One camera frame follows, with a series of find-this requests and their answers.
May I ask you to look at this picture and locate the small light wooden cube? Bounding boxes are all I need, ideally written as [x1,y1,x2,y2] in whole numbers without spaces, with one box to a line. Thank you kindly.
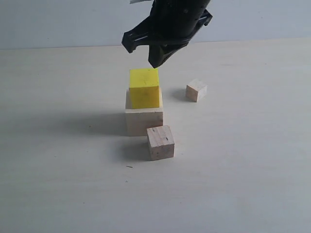
[186,79,207,102]

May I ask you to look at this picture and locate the medium dark wooden cube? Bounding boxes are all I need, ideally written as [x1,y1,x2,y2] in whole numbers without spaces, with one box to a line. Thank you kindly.
[147,125,175,161]

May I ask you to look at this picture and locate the large light wooden cube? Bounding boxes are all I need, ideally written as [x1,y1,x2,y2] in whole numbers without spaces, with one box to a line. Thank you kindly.
[125,89,164,136]

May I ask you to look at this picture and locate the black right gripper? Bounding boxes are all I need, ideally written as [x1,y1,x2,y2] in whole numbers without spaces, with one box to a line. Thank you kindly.
[121,0,212,68]

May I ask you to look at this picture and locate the yellow cube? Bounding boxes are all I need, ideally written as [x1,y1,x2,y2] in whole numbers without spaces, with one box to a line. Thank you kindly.
[129,68,160,109]

